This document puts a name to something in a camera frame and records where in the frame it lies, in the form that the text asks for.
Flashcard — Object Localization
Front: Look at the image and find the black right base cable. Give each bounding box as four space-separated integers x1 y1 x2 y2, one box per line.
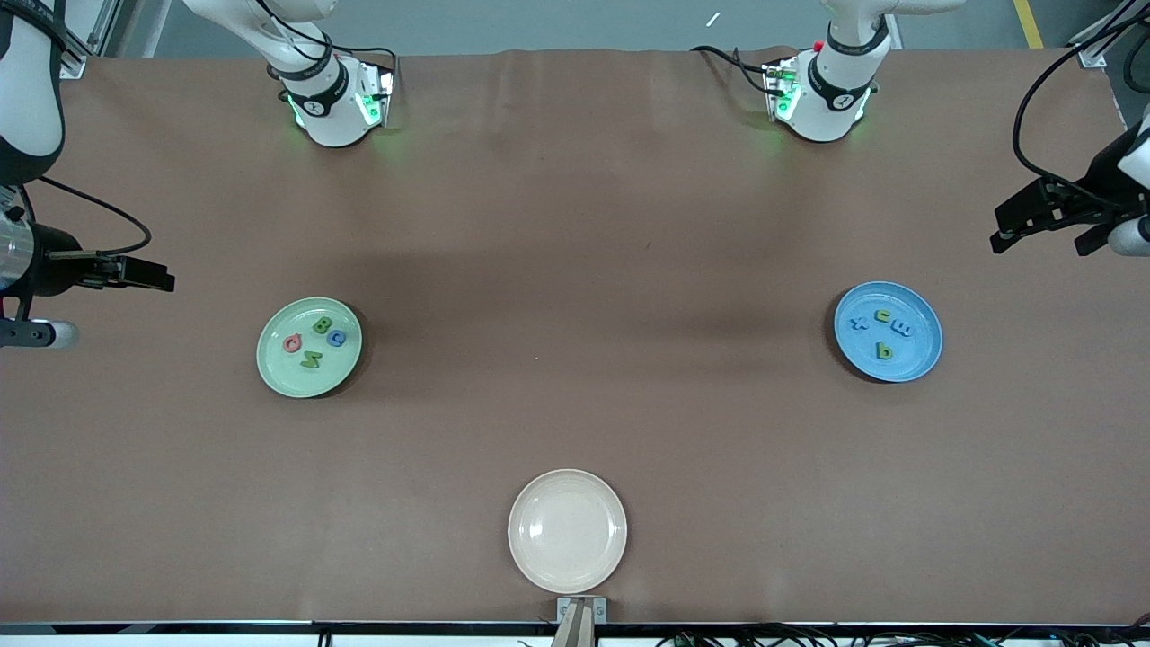
266 0 402 102

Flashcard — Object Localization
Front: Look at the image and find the aluminium frame profile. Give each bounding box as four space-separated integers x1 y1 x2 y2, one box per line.
1069 0 1150 68
54 0 122 80

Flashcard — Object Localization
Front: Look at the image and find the blue plate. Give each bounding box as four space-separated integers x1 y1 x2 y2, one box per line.
833 281 944 384

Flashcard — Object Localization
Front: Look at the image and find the black base cable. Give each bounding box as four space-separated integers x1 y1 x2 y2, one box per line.
266 0 402 102
689 43 775 98

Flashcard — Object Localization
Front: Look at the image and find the black table edge trim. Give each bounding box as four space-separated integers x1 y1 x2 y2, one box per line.
0 618 1150 635

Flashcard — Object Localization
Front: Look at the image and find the light green plate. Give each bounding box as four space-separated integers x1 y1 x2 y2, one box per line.
256 297 364 399

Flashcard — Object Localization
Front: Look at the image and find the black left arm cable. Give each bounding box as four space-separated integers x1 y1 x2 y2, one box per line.
1013 4 1150 215

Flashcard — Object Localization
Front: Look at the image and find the yellow floor tape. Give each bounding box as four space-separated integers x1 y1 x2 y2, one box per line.
1013 0 1046 50

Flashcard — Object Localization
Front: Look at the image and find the black left base cable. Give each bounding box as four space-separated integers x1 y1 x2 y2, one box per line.
689 43 775 98

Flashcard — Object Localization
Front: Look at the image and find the beige plate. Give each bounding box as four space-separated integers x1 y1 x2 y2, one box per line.
507 468 628 594

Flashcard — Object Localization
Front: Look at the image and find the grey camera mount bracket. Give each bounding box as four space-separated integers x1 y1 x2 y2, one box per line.
555 596 608 647

